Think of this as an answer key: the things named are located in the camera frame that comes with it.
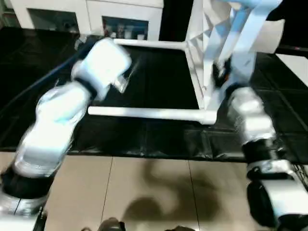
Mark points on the white plastic table top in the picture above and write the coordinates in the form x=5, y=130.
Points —
x=209, y=91

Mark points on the white plastic table leg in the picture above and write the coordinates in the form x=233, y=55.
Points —
x=144, y=114
x=156, y=44

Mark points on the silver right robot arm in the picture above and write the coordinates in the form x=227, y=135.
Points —
x=252, y=120

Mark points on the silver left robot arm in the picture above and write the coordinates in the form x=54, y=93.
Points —
x=53, y=125

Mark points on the black cabinet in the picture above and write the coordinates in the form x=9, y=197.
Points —
x=175, y=19

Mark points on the black screen with red light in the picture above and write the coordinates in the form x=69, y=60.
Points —
x=293, y=48

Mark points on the white cup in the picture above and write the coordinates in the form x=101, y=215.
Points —
x=140, y=36

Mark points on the white cabinet with glass doors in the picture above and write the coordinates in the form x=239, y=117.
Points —
x=91, y=14

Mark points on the dark robot leg part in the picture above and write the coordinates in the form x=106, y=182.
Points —
x=178, y=228
x=110, y=225

